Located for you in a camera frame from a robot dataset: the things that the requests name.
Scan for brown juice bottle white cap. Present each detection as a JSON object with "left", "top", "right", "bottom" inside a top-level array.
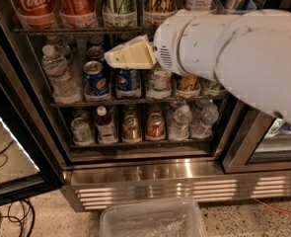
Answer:
[{"left": 96, "top": 106, "right": 117, "bottom": 144}]

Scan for top wire shelf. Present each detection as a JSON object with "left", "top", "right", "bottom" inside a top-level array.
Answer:
[{"left": 14, "top": 26, "right": 158, "bottom": 36}]

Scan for red Coca-Cola can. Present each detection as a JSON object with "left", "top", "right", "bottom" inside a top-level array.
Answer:
[{"left": 16, "top": 0, "right": 56, "bottom": 29}]

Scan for right water bottle bottom shelf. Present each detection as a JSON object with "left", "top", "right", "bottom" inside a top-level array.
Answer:
[{"left": 190, "top": 104, "right": 219, "bottom": 139}]

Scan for blue can behind right door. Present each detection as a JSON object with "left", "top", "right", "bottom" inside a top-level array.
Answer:
[{"left": 281, "top": 122, "right": 291, "bottom": 135}]

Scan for gold front can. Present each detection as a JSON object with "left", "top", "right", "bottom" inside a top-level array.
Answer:
[{"left": 176, "top": 76, "right": 201, "bottom": 98}]

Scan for pepsi can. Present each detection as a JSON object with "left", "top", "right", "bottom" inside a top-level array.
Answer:
[
  {"left": 116, "top": 69, "right": 141, "bottom": 97},
  {"left": 83, "top": 60, "right": 110, "bottom": 101}
]

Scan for green front can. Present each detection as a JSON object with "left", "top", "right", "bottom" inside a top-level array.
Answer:
[{"left": 203, "top": 79, "right": 227, "bottom": 97}]

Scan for gold can bottom shelf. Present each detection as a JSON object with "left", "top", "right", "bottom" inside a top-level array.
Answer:
[{"left": 122, "top": 115, "right": 141, "bottom": 143}]

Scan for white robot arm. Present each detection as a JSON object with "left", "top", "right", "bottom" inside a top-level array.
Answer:
[{"left": 105, "top": 9, "right": 291, "bottom": 123}]

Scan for black floor cables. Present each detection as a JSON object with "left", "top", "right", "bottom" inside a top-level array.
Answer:
[{"left": 0, "top": 198, "right": 36, "bottom": 237}]

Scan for stainless fridge base grille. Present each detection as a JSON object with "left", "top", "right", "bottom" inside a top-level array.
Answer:
[{"left": 61, "top": 158, "right": 291, "bottom": 212}]

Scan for front left Pepsi can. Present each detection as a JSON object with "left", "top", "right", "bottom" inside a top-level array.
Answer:
[{"left": 83, "top": 60, "right": 110, "bottom": 101}]

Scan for red can bottom shelf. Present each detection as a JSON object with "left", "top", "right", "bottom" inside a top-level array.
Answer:
[{"left": 146, "top": 113, "right": 165, "bottom": 141}]

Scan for open fridge door glass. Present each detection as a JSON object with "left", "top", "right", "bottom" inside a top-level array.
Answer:
[{"left": 0, "top": 19, "right": 62, "bottom": 206}]

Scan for silver can bottom shelf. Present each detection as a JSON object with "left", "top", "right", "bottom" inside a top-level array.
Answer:
[{"left": 71, "top": 118, "right": 95, "bottom": 146}]

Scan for front right Pepsi can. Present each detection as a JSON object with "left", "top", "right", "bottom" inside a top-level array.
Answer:
[{"left": 116, "top": 69, "right": 141, "bottom": 97}]

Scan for gold orange tall can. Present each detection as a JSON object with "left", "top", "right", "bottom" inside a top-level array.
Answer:
[{"left": 143, "top": 0, "right": 177, "bottom": 26}]

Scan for orange floor cable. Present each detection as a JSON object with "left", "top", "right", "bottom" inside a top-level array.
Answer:
[{"left": 254, "top": 198, "right": 291, "bottom": 215}]

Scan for white green 7up can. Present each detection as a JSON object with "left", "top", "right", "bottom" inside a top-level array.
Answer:
[{"left": 146, "top": 63, "right": 172, "bottom": 99}]

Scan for orange soda can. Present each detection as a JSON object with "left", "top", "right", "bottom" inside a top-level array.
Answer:
[{"left": 60, "top": 0, "right": 97, "bottom": 29}]

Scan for left water bottle bottom shelf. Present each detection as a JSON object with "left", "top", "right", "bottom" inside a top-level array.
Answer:
[{"left": 169, "top": 105, "right": 192, "bottom": 141}]

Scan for wire shelf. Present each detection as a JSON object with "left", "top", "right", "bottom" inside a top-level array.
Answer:
[
  {"left": 14, "top": 26, "right": 158, "bottom": 36},
  {"left": 50, "top": 94, "right": 228, "bottom": 108}
]

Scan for middle wire shelf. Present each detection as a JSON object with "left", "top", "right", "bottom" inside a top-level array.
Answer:
[{"left": 50, "top": 94, "right": 228, "bottom": 108}]

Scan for clear plastic bin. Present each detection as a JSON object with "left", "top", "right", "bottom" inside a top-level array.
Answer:
[{"left": 100, "top": 197, "right": 207, "bottom": 237}]

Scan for green tall can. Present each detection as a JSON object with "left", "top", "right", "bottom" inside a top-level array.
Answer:
[{"left": 103, "top": 0, "right": 137, "bottom": 28}]

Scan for front water bottle middle shelf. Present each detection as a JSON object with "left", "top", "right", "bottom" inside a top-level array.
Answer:
[{"left": 41, "top": 44, "right": 82, "bottom": 104}]

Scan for water bottle shelf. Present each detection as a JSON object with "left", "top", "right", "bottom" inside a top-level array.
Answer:
[
  {"left": 41, "top": 44, "right": 82, "bottom": 104},
  {"left": 190, "top": 104, "right": 219, "bottom": 139},
  {"left": 169, "top": 105, "right": 192, "bottom": 141}
]

